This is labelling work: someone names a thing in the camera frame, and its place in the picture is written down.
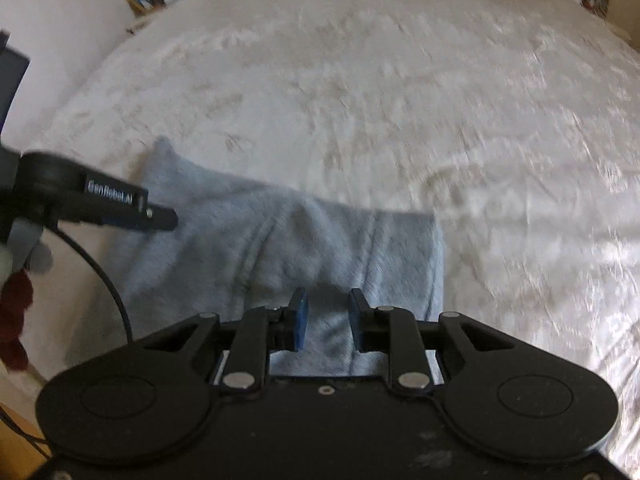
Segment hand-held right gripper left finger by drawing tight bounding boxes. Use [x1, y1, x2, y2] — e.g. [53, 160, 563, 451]
[144, 287, 310, 395]

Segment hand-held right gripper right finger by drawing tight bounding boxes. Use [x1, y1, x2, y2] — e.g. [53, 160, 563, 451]
[348, 288, 517, 396]

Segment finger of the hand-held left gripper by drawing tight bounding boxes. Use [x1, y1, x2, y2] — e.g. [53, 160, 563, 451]
[97, 204, 179, 233]

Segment grey pants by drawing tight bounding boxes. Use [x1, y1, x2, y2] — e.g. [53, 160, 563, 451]
[107, 136, 446, 378]

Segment person's left forearm red sleeve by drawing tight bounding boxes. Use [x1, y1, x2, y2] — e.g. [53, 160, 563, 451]
[0, 269, 35, 372]

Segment person's left hand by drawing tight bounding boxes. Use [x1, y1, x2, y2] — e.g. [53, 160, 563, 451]
[0, 220, 54, 286]

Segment dark panel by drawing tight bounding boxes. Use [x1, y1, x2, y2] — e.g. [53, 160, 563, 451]
[0, 30, 31, 133]

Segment white floral bedspread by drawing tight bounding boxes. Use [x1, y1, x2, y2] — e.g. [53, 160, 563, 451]
[30, 0, 640, 476]

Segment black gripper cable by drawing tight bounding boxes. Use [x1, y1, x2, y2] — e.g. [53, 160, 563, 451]
[52, 226, 134, 343]

